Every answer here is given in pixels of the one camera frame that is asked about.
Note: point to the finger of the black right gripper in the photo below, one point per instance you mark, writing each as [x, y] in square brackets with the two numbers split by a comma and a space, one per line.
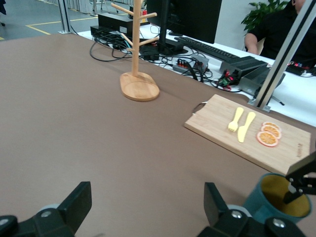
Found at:
[304, 166]
[301, 187]

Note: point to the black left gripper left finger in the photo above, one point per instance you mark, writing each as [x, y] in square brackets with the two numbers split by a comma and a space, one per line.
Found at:
[49, 219]

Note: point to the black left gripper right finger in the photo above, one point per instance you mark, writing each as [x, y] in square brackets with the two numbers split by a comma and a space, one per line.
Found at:
[234, 222]

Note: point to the teal mug yellow inside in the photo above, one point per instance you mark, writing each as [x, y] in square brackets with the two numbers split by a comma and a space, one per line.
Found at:
[254, 200]

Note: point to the person's bare forearm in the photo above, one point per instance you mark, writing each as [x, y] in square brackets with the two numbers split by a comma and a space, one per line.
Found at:
[250, 43]

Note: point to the white desk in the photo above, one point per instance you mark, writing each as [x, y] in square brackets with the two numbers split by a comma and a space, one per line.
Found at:
[291, 108]

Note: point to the yellow plastic knife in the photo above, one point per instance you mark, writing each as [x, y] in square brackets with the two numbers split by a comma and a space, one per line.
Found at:
[243, 132]

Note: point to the black coiled spring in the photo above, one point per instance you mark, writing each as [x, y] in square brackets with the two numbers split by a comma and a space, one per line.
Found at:
[277, 100]

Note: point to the yellow plastic fork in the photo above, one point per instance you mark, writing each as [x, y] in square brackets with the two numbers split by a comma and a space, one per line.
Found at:
[238, 114]

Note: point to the black device with red plugs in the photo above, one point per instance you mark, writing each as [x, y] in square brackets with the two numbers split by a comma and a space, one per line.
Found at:
[300, 67]

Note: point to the brown table mat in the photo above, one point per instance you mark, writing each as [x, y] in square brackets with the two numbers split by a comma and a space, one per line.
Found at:
[74, 123]

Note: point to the black finned power supply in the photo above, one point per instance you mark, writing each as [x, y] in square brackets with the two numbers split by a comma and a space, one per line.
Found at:
[247, 63]
[256, 79]

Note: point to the circuit module red display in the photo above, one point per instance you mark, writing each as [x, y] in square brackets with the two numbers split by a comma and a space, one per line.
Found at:
[228, 79]

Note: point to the person in black shirt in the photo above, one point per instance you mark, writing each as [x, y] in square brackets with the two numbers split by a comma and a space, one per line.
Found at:
[276, 32]

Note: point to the grey power strip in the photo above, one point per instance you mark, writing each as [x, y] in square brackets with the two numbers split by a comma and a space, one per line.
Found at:
[200, 61]

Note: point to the black keyboard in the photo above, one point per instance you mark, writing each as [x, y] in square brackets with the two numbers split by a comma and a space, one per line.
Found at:
[207, 48]

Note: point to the wooden mug tree stand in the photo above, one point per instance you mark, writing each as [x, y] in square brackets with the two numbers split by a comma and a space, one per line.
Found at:
[138, 87]

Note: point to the green potted plant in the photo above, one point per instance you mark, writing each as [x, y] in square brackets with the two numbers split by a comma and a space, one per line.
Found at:
[259, 12]

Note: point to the black computer monitor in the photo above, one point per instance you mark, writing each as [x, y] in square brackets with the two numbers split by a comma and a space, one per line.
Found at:
[192, 19]

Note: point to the black controller box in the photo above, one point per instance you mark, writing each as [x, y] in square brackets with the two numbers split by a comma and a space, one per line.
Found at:
[113, 22]

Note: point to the aluminium camera post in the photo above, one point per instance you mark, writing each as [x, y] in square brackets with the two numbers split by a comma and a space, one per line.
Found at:
[284, 56]

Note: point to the aluminium frame post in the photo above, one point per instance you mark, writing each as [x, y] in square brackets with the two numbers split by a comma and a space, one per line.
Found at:
[65, 17]

